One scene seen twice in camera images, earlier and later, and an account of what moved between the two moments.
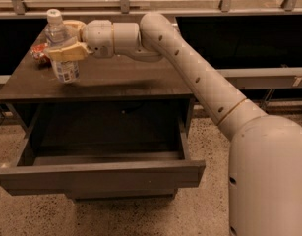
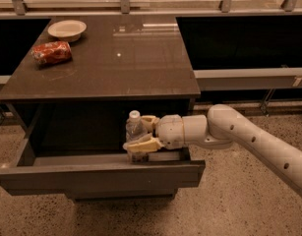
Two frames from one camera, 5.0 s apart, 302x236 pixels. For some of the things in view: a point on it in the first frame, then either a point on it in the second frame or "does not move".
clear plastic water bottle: [57, 31] → [136, 128]
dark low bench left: [12, 36] does not move
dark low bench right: [252, 51] does not move
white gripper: [97, 37] → [170, 131]
